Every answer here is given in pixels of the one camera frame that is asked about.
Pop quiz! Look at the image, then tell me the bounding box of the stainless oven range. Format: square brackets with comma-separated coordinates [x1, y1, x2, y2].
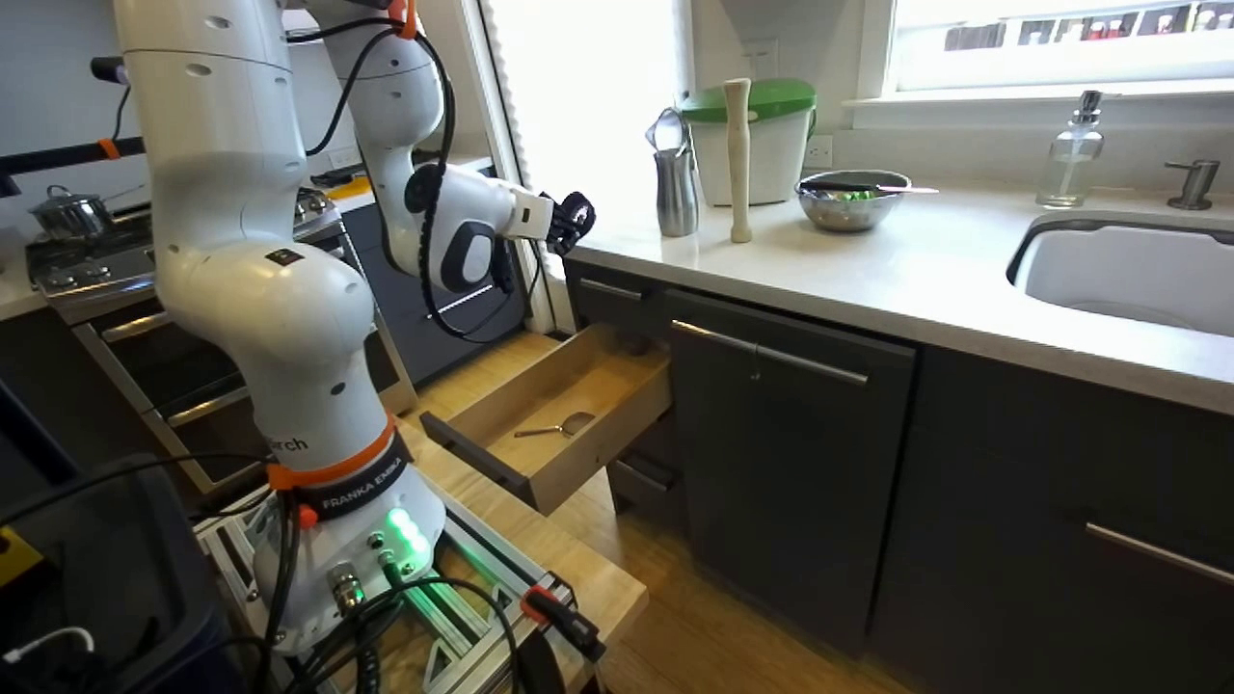
[22, 189, 419, 505]

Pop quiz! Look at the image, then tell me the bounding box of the dark wide cabinet front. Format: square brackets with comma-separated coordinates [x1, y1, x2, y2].
[866, 343, 1234, 694]

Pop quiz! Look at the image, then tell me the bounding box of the dark dishwasher front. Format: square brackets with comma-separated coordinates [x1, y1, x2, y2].
[659, 284, 920, 651]

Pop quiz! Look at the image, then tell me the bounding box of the steel thermos bottle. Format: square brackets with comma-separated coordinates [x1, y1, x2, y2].
[644, 108, 707, 241]

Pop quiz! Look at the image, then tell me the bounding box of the metal strainer spoon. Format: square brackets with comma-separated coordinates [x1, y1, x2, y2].
[514, 410, 599, 442]

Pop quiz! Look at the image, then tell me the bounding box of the white bin green lid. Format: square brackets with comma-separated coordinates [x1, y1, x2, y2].
[678, 78, 822, 212]

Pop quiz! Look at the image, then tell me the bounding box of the wooden drawer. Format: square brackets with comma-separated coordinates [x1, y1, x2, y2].
[419, 321, 678, 518]

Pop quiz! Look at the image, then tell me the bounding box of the metal bowl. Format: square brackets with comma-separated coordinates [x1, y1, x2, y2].
[794, 169, 914, 235]

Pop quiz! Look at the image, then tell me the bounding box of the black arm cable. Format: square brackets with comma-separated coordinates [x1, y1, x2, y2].
[281, 6, 519, 347]

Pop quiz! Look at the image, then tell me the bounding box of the black round object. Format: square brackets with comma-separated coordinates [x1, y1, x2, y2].
[551, 189, 601, 259]

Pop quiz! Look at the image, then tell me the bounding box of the clear soap dispenser bottle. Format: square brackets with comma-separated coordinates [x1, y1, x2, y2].
[1036, 88, 1110, 212]

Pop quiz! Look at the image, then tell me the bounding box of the wooden robot platform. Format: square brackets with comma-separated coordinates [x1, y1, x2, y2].
[382, 333, 646, 694]

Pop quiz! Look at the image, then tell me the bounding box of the metal countertop sink fixture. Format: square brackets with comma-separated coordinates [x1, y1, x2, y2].
[1166, 157, 1221, 217]

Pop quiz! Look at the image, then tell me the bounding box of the undermount kitchen sink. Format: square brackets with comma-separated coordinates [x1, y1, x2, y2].
[1002, 209, 1234, 343]

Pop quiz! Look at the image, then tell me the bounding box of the black plastic crate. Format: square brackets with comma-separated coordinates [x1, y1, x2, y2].
[0, 455, 244, 694]

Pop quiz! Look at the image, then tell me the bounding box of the dark narrow drawer front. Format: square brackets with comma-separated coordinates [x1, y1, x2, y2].
[564, 261, 675, 360]

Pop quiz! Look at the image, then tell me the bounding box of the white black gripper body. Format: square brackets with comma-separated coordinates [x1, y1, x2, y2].
[514, 189, 564, 252]

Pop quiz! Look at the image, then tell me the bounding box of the black stand bar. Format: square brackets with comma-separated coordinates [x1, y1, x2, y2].
[0, 126, 145, 201]

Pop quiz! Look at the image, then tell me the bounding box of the wooden pestle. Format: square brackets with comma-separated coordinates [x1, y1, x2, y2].
[720, 78, 754, 246]

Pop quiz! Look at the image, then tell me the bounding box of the black red cable connector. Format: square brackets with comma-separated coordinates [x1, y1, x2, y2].
[515, 583, 610, 667]

